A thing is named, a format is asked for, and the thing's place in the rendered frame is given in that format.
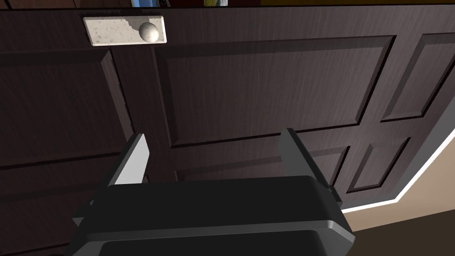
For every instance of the dark brown panelled door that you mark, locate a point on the dark brown panelled door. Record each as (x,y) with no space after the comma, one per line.
(249,92)

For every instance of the pale speckled round door knob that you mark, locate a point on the pale speckled round door knob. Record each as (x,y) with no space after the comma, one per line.
(148,32)

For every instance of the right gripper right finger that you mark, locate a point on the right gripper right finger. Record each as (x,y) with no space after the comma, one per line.
(296,158)

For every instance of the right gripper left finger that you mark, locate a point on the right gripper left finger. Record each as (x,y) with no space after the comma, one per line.
(133,163)

